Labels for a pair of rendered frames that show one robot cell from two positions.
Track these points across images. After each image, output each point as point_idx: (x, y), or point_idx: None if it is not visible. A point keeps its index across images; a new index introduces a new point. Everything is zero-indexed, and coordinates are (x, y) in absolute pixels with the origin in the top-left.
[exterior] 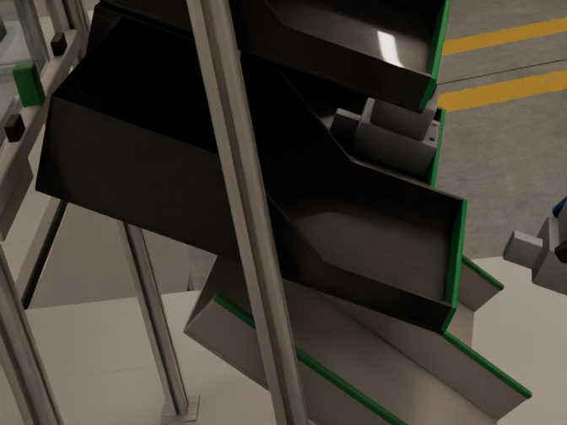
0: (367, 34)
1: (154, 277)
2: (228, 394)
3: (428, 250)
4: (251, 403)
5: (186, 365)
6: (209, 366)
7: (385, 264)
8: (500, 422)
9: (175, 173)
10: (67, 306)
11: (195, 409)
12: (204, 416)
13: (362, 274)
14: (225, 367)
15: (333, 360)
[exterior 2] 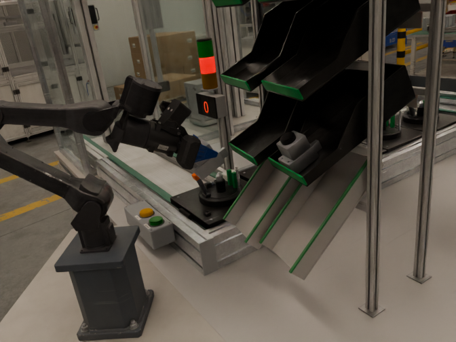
0: (253, 74)
1: (422, 214)
2: (412, 290)
3: (253, 153)
4: (397, 291)
5: (450, 292)
6: (440, 296)
7: (256, 142)
8: (294, 328)
9: None
10: None
11: (412, 277)
12: (406, 279)
13: (248, 127)
14: (433, 298)
15: (283, 180)
